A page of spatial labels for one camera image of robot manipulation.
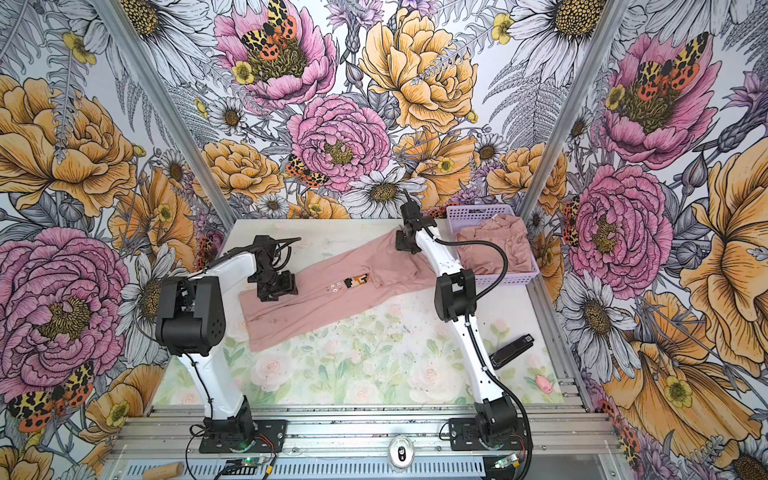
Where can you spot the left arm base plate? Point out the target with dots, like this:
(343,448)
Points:
(234,436)

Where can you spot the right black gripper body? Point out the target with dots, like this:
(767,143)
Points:
(407,242)

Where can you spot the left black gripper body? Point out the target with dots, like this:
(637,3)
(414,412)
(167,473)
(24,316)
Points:
(272,284)

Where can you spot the wooden cork block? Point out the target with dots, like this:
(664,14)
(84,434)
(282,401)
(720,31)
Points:
(164,472)

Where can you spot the black remote-like device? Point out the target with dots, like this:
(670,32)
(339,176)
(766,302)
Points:
(507,353)

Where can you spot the round silver button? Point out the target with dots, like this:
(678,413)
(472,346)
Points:
(401,452)

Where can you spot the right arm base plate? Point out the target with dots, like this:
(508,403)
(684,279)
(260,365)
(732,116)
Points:
(475,434)

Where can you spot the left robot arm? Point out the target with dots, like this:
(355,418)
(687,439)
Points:
(190,322)

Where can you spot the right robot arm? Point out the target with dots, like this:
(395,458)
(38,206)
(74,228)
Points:
(455,299)

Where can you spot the green circuit board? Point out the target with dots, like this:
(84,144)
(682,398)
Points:
(247,466)

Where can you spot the aluminium front rail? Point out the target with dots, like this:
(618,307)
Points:
(336,431)

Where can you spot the pink t-shirt with print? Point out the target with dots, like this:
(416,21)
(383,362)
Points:
(336,289)

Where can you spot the pink shorts in basket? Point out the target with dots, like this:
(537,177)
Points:
(506,231)

